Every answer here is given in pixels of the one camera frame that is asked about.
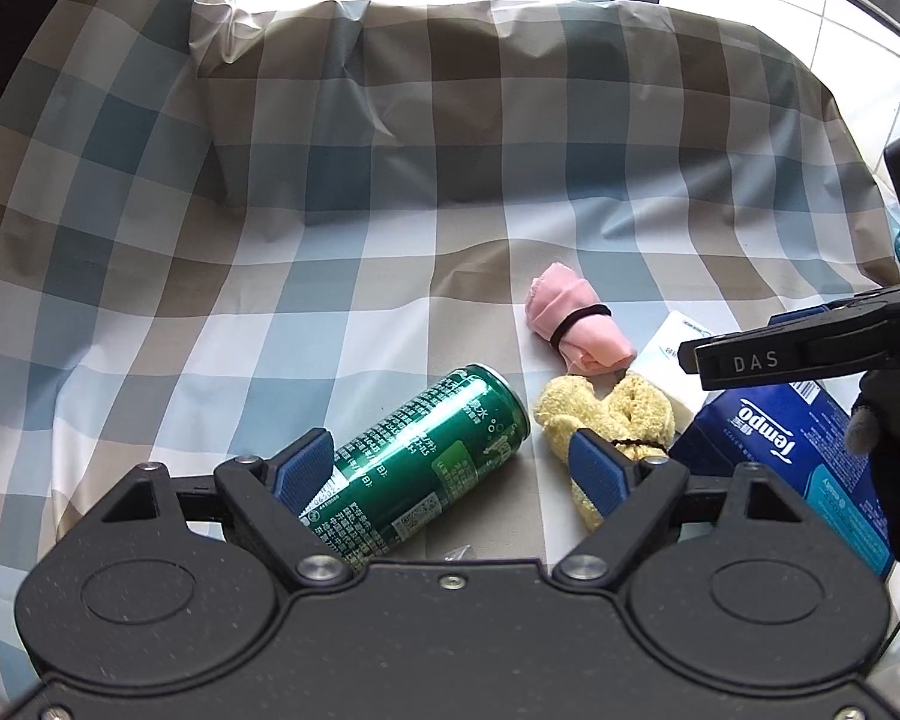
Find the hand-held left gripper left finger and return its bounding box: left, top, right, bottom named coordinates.
left=99, top=427, right=353, bottom=592

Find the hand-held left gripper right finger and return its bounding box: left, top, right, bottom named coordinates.
left=553, top=427, right=807, bottom=590

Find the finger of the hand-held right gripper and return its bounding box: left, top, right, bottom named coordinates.
left=679, top=285, right=900, bottom=391

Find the yellow fluffy cloth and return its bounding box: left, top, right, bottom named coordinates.
left=532, top=371, right=677, bottom=533

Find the blue tissue pack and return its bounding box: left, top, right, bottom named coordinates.
left=667, top=379, right=897, bottom=582

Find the green drink can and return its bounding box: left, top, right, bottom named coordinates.
left=298, top=364, right=532, bottom=575

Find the white tissue packet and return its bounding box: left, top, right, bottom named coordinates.
left=634, top=311, right=713, bottom=428

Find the pink cloth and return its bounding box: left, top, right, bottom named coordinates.
left=525, top=262, right=637, bottom=376

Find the checked blue beige blanket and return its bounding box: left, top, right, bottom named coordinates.
left=0, top=0, right=900, bottom=720

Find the dark brown cushion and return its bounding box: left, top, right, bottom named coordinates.
left=0, top=0, right=110, bottom=158

